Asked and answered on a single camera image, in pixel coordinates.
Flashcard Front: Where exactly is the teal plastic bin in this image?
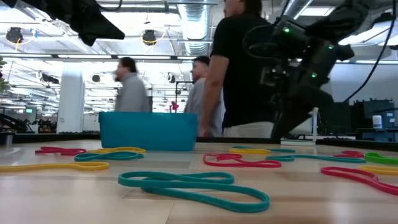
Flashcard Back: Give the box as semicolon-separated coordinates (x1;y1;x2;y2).
98;111;199;152

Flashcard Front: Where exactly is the black aluminium table frame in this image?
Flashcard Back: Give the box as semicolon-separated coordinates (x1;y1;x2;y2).
0;133;398;152

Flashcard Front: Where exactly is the yellow rubber band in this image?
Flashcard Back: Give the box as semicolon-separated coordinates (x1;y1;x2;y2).
88;146;147;154
229;148;272;155
0;161;110;173
359;165;398;175

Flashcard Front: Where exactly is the green rubber band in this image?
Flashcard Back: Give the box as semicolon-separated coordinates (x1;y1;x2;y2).
364;152;398;166

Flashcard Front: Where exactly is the dark blue desk unit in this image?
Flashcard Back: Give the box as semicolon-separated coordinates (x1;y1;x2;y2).
353;98;398;142

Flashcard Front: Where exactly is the green artificial plant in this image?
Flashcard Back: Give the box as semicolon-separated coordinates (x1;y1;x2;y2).
0;55;7;93

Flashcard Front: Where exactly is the red rubber band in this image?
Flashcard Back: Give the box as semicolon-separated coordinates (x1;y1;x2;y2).
203;152;282;169
320;166;398;196
34;146;88;156
333;150;364;159

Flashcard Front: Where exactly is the silver ceiling duct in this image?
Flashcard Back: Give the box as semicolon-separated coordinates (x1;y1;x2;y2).
177;0;218;57

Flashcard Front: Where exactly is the white pillar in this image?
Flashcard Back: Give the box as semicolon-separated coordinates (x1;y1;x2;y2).
57;62;86;134

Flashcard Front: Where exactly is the person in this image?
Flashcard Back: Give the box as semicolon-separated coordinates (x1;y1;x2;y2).
113;57;152;113
183;55;226;138
198;0;282;139

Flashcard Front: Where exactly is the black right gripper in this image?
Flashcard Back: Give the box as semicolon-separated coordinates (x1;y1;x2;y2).
271;85;335;140

